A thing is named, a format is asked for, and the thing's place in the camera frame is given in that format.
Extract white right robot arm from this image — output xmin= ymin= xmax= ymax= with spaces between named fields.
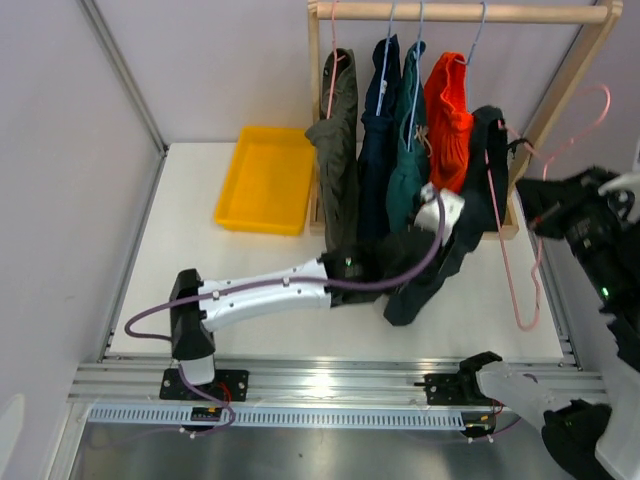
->
xmin=456 ymin=167 xmax=639 ymax=479

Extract teal green shorts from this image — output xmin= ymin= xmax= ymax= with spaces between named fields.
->
xmin=386 ymin=43 xmax=429 ymax=233

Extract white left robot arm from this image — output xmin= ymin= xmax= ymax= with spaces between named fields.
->
xmin=170 ymin=224 xmax=452 ymax=400

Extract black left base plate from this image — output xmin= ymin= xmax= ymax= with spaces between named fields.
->
xmin=159 ymin=368 xmax=250 ymax=402

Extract aluminium mounting rail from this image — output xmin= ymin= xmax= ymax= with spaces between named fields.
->
xmin=67 ymin=335 xmax=608 ymax=409

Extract blue hanger with orange shorts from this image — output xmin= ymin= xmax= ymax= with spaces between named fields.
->
xmin=455 ymin=1 xmax=488 ymax=66

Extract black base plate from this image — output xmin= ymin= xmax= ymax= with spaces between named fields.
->
xmin=413 ymin=373 xmax=494 ymax=407
xmin=159 ymin=368 xmax=250 ymax=402

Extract pink hanger with black shorts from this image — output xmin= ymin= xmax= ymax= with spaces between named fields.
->
xmin=483 ymin=83 xmax=612 ymax=332

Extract black shorts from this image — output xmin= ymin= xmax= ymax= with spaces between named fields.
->
xmin=384 ymin=105 xmax=508 ymax=326

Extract navy blue shorts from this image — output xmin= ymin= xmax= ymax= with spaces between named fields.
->
xmin=357 ymin=35 xmax=401 ymax=240

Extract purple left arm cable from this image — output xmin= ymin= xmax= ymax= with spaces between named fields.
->
xmin=123 ymin=192 xmax=446 ymax=441

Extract yellow plastic tray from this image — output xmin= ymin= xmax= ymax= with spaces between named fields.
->
xmin=214 ymin=126 xmax=315 ymax=236

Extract orange shorts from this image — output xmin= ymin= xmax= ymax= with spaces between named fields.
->
xmin=423 ymin=52 xmax=474 ymax=193

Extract white slotted cable duct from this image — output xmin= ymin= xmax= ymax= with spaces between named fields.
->
xmin=88 ymin=404 xmax=465 ymax=431

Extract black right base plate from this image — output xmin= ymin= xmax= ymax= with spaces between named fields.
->
xmin=413 ymin=373 xmax=494 ymax=407

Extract olive green shorts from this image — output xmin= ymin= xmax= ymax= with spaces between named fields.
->
xmin=305 ymin=48 xmax=359 ymax=250

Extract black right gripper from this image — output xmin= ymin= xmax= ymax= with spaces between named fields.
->
xmin=514 ymin=162 xmax=638 ymax=305

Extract wooden clothes rack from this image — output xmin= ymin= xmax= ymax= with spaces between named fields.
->
xmin=304 ymin=0 xmax=624 ymax=241

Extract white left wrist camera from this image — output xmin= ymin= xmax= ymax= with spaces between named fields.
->
xmin=414 ymin=183 xmax=465 ymax=235

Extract blue hanger with teal shorts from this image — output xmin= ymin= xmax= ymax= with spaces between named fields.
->
xmin=406 ymin=0 xmax=425 ymax=152

